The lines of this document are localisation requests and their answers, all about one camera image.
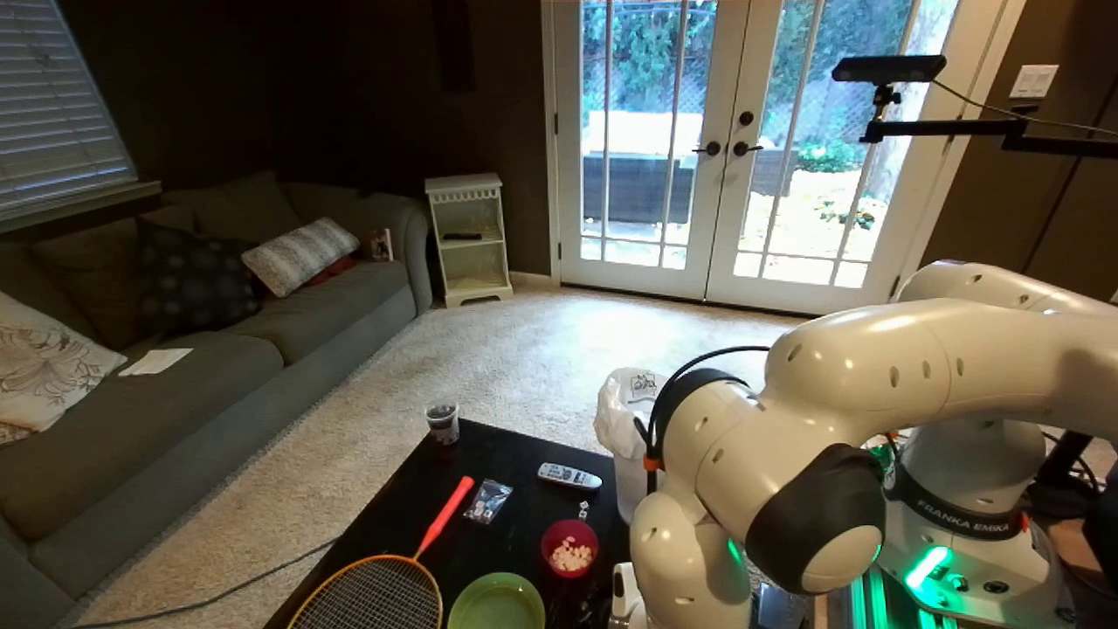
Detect pile of pale snacks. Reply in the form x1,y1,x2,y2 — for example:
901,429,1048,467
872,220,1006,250
548,539,594,577

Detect white lined trash bin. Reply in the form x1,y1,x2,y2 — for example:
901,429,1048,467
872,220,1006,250
594,364,672,523

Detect white french door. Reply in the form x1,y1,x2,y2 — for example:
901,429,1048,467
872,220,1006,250
555,0,731,293
709,0,937,309

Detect white paper sheet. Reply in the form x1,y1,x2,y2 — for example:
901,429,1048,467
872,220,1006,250
114,347,197,379

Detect gray fabric sofa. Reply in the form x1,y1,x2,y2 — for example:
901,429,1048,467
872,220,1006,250
0,171,436,629

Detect striped white throw pillow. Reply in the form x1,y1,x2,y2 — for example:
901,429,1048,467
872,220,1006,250
237,214,362,300

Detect orange badminton racket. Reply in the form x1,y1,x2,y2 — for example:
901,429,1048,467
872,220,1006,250
284,472,483,629

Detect small clear plastic bag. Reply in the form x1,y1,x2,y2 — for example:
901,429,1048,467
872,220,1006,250
462,475,517,526

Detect green plastic plate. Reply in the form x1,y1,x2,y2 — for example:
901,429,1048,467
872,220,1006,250
442,570,548,629

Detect brown throw pillow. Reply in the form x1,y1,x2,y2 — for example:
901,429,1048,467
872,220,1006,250
30,214,160,348

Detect small white shelf unit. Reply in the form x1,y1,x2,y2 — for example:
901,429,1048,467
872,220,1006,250
424,171,517,309

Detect dark patterned throw pillow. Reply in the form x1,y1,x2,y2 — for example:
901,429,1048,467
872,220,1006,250
137,220,265,334

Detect white window blinds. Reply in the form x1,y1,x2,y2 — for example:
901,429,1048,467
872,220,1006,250
0,0,146,228

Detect black floor cable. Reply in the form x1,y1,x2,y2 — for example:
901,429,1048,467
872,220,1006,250
72,539,343,629

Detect white wall switch plate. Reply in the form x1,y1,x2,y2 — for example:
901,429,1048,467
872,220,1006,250
1006,58,1061,100

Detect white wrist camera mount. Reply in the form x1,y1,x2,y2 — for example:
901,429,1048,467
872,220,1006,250
603,557,647,623

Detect white remote control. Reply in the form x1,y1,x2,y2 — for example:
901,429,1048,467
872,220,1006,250
534,462,603,491

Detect black stereo camera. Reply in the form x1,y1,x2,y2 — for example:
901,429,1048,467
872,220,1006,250
829,52,951,86

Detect white printed throw pillow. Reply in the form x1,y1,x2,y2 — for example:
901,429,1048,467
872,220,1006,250
0,288,128,446

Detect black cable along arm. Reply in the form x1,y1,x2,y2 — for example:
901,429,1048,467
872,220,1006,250
640,342,777,462

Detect red bowl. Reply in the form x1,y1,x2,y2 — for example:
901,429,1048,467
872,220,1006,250
537,518,603,584

